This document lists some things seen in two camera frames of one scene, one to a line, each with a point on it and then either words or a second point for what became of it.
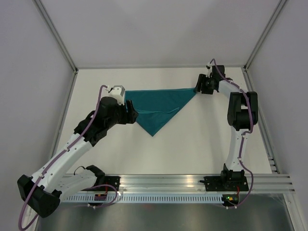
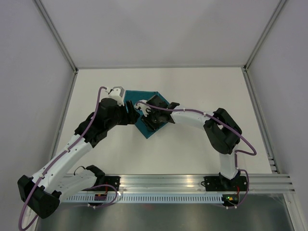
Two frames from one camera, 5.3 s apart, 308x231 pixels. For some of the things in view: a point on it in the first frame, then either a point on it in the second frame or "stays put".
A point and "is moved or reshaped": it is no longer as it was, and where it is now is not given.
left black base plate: [114, 181] stays put
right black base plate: [225, 183] stays put
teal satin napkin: [157, 109] is moved or reshaped
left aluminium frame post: [53, 31] stays put
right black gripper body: [206, 85] to [152, 120]
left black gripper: [132, 115] stays put
